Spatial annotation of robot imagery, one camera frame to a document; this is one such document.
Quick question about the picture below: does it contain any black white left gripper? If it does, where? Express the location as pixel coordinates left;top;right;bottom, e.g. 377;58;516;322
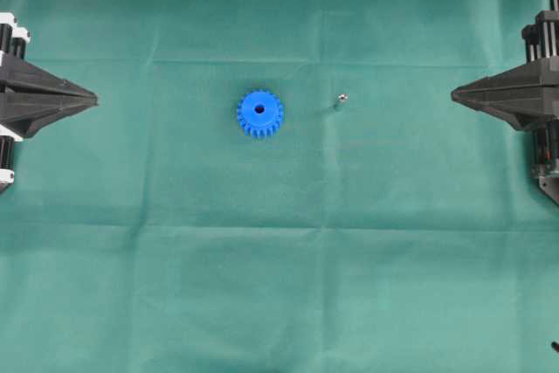
1;11;98;192

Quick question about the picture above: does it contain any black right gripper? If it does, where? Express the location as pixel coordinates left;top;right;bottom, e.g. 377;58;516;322
450;10;559;182

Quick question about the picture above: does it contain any small metal shaft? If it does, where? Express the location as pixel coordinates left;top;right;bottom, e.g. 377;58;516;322
334;93;349;112

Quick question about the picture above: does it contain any blue plastic gear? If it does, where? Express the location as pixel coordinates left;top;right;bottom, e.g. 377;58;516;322
237;89;284;139

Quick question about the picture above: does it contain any green cloth mat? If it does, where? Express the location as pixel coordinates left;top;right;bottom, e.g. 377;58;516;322
1;0;558;372

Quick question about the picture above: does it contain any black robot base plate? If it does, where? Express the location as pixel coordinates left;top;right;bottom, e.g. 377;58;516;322
532;120;558;204

